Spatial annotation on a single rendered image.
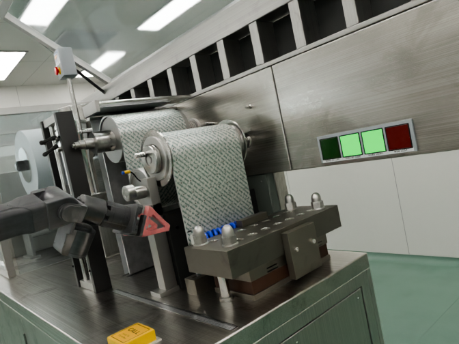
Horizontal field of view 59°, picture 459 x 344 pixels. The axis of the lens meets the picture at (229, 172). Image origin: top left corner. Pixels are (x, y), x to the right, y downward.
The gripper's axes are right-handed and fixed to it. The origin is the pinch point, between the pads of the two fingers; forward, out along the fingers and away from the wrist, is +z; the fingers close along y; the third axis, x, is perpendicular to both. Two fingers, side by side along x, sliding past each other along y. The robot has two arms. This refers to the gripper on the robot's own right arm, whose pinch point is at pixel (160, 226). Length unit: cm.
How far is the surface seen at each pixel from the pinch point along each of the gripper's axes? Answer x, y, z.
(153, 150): 18.3, -3.9, -4.2
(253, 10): 64, 6, 12
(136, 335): -22.0, 11.9, -6.4
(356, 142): 27, 30, 30
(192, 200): 8.5, -0.8, 7.9
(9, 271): -22, -103, -7
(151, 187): 10.1, -7.9, -0.5
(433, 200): 77, -62, 267
